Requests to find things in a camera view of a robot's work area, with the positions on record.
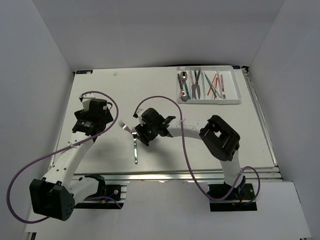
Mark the white divided utensil tray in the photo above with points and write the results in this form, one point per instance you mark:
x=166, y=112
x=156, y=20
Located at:
x=231, y=88

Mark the teal handled spoon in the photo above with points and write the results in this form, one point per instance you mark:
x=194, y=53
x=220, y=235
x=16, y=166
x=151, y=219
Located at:
x=184, y=77

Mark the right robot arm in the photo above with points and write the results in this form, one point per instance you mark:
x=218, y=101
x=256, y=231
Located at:
x=221, y=140

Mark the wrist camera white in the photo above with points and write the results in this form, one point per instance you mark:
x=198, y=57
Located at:
x=85, y=100
x=138, y=115

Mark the orange chopstick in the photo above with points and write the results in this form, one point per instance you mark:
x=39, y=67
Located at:
x=213, y=80
x=215, y=85

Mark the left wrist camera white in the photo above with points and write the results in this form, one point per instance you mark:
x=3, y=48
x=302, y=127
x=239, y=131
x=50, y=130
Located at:
x=85, y=100

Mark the dark handled spoon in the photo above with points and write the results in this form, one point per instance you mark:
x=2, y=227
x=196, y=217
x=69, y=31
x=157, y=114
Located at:
x=180, y=82

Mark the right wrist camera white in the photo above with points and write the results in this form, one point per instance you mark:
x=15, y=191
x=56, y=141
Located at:
x=138, y=115

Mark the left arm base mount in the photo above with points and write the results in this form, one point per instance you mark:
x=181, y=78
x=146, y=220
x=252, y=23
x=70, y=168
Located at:
x=108, y=196

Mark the teal handled knife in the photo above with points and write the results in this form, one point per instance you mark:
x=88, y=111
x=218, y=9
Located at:
x=196, y=85

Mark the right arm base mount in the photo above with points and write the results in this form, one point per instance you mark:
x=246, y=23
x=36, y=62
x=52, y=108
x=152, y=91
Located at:
x=235, y=202

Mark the pink handled spoon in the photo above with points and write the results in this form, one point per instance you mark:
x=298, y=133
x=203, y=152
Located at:
x=182, y=95

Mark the dark speckled handled fork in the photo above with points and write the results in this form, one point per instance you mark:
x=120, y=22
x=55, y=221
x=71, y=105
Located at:
x=124, y=126

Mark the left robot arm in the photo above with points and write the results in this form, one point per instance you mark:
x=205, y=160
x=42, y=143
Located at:
x=55, y=196

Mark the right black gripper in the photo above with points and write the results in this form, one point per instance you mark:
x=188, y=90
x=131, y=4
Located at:
x=144, y=137

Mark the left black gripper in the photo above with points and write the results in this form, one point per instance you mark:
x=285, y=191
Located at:
x=81, y=114

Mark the pink handled fork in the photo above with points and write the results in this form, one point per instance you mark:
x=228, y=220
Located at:
x=222, y=86

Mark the teal handled fork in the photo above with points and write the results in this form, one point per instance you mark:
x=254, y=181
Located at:
x=134, y=135

